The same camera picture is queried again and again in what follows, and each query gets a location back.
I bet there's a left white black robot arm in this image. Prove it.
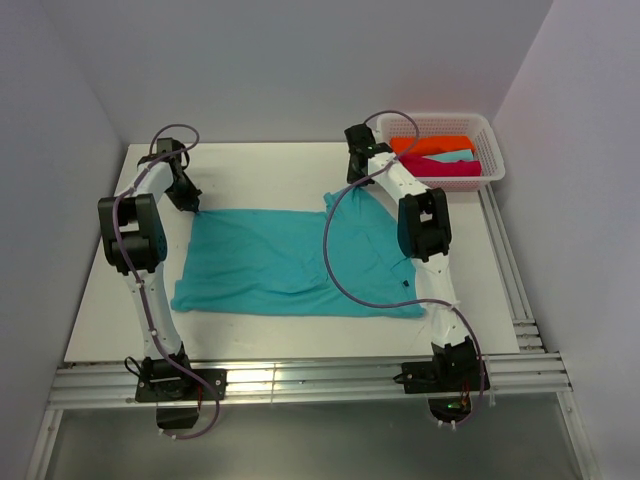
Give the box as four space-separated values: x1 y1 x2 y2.
97 155 201 400

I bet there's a white plastic basket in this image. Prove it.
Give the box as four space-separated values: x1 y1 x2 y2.
375 113 505 191

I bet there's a light teal rolled t shirt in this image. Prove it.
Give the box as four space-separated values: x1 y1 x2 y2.
428 149 474 163

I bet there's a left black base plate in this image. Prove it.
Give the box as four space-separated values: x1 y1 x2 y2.
134 369 227 403

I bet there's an aluminium rail frame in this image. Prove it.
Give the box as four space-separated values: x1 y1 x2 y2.
27 188 601 479

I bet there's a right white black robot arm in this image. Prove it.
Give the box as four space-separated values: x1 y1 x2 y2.
347 144 487 390

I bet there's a pink rolled t shirt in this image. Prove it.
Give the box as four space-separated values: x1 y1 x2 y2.
400 154 482 177

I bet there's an orange rolled t shirt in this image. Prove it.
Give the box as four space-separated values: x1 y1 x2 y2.
390 135 475 156

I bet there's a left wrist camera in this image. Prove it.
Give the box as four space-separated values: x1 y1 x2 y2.
137 137 190 169

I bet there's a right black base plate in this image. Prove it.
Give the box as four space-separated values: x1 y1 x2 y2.
394 360 481 394

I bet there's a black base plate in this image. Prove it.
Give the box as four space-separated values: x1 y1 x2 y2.
134 369 227 403
394 360 481 394

